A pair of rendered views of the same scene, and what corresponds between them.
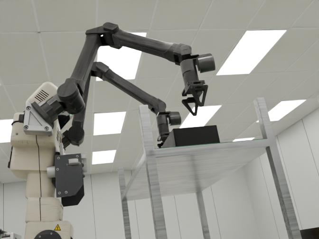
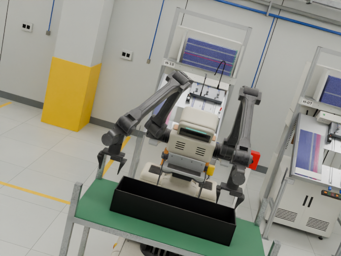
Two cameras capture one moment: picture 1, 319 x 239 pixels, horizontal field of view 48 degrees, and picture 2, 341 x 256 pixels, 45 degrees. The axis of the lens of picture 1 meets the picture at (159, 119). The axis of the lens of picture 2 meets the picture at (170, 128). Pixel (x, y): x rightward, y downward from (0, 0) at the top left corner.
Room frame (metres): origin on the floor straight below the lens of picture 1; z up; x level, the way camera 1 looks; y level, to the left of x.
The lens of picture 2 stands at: (1.93, -1.80, 1.90)
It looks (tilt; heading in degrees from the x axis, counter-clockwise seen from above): 16 degrees down; 106
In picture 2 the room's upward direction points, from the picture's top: 15 degrees clockwise
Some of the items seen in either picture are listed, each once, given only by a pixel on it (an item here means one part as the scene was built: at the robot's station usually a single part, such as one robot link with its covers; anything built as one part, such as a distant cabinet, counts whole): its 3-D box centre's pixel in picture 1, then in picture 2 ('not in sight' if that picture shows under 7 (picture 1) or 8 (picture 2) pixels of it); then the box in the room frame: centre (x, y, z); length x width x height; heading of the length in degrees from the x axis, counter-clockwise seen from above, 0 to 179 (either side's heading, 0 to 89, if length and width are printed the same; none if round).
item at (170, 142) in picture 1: (180, 160); (174, 209); (1.56, -0.06, 1.01); 0.57 x 0.17 x 0.11; 13
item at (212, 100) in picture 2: not in sight; (181, 135); (0.93, 2.26, 0.66); 1.01 x 0.73 x 1.31; 104
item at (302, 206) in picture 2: not in sight; (299, 195); (2.28, 2.77, 0.31); 0.70 x 0.65 x 0.62; 14
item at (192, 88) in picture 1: (198, 96); (104, 160); (1.20, -0.15, 1.15); 0.07 x 0.07 x 0.09; 14
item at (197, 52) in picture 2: not in sight; (189, 104); (0.87, 2.44, 0.95); 1.33 x 0.82 x 1.90; 104
